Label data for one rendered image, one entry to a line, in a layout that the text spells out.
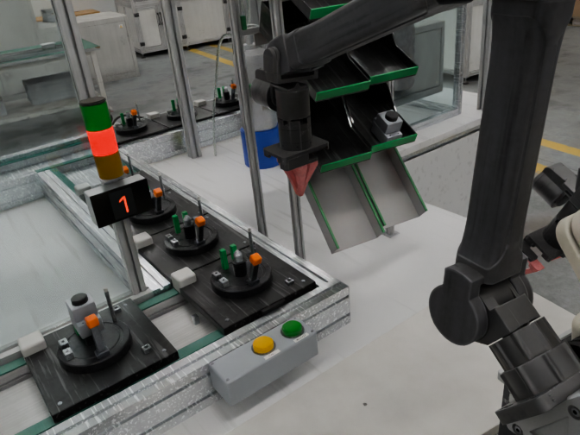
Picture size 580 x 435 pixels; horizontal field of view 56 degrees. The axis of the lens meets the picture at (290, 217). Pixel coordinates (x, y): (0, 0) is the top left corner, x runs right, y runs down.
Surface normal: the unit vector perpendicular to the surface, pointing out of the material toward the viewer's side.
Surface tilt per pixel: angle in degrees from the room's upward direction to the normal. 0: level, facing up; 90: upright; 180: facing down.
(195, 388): 90
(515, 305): 38
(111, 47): 90
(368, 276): 0
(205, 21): 90
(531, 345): 47
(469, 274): 15
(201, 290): 0
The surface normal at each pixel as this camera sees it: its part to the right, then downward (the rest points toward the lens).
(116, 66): 0.49, 0.36
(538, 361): -0.30, -0.24
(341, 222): 0.26, -0.36
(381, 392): -0.09, -0.88
